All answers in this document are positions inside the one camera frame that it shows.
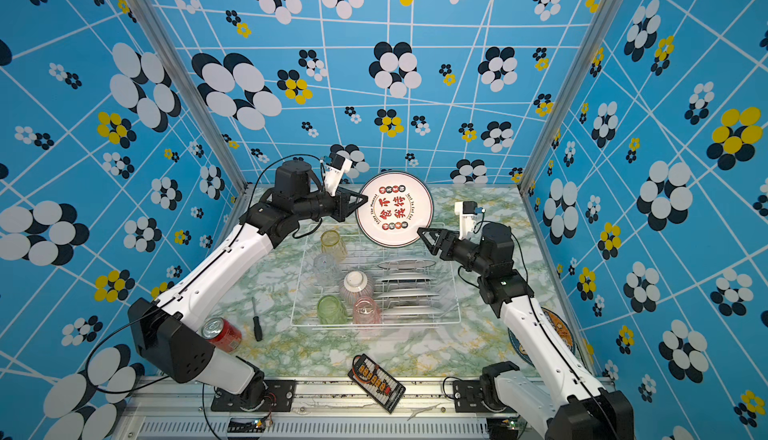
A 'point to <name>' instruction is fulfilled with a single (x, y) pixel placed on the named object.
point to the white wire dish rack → (412, 286)
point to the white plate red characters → (398, 205)
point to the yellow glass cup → (331, 243)
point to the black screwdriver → (256, 323)
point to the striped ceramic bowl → (354, 284)
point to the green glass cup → (331, 310)
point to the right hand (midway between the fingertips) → (426, 233)
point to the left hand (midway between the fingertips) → (367, 196)
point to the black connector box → (376, 382)
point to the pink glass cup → (367, 311)
